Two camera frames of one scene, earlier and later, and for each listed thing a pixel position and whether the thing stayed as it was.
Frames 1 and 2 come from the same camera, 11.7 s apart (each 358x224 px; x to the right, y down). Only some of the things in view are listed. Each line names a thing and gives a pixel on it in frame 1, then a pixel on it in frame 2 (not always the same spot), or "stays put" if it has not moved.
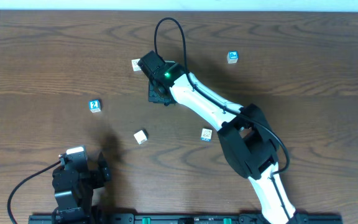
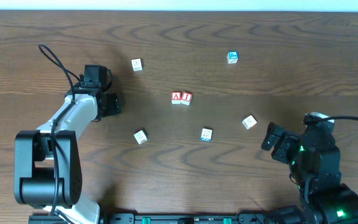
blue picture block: x=232 y=57 stays put
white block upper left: x=135 y=65 stays put
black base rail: x=297 y=218 stays put
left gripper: x=97 y=174 -> x=112 y=104
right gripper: x=156 y=94 -> x=281 y=144
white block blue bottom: x=206 y=135 stays put
